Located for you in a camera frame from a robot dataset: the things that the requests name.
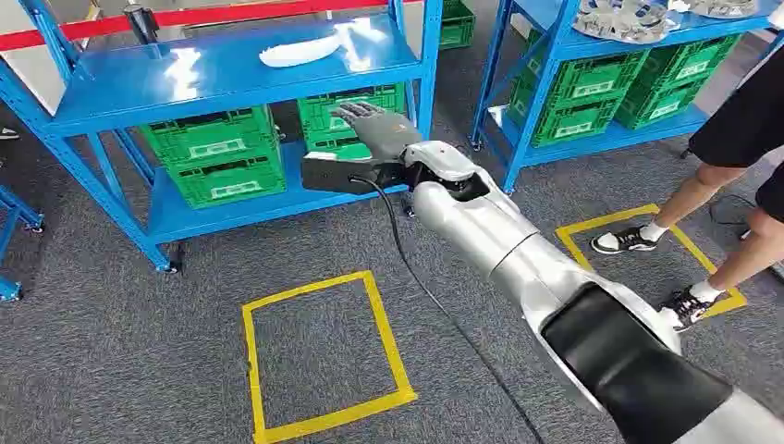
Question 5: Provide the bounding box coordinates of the person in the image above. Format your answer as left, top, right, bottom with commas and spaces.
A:
589, 5, 784, 334

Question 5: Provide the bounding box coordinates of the thin black floor cable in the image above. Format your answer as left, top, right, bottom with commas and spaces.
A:
706, 191, 761, 229

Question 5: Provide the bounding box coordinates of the white curved plastic part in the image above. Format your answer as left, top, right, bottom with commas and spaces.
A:
258, 32, 344, 69

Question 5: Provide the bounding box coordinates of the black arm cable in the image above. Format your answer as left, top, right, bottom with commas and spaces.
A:
348, 175, 546, 444

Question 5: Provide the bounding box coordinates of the shiny metal part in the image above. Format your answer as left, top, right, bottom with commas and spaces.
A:
685, 0, 761, 20
572, 0, 681, 46

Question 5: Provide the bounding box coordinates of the red barrier belt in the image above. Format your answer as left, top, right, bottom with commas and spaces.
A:
0, 0, 424, 54

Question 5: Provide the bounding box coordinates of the blue metal shelf rack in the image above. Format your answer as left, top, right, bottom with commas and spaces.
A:
0, 0, 444, 275
0, 186, 46, 303
470, 0, 784, 195

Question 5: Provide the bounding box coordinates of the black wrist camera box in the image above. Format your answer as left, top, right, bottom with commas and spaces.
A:
300, 151, 410, 197

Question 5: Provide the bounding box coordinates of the green plastic crate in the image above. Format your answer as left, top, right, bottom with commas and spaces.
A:
165, 152, 288, 210
613, 76, 712, 131
438, 0, 477, 52
139, 105, 284, 171
636, 33, 743, 85
304, 135, 375, 163
508, 78, 627, 149
297, 82, 410, 146
521, 29, 651, 101

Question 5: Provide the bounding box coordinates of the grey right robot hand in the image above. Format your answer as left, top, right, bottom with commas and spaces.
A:
330, 101, 424, 163

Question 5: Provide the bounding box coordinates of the black barrier post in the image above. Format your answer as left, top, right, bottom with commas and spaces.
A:
123, 2, 161, 46

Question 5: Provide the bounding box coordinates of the yellow floor tape rectangle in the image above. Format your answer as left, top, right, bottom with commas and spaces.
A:
240, 269, 420, 444

